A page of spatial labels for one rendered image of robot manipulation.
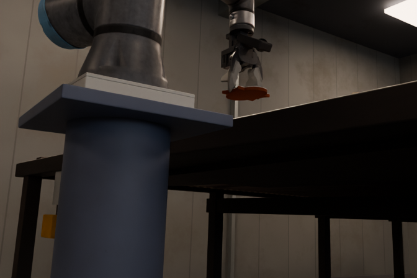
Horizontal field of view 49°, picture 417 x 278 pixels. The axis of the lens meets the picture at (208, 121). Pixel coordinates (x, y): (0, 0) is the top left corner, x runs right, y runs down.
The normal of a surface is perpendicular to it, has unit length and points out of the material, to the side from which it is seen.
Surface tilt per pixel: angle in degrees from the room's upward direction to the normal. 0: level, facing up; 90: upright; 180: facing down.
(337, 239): 90
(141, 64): 75
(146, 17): 93
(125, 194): 90
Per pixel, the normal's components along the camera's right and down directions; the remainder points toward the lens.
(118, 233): 0.34, -0.18
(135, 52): 0.42, -0.42
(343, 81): 0.55, -0.15
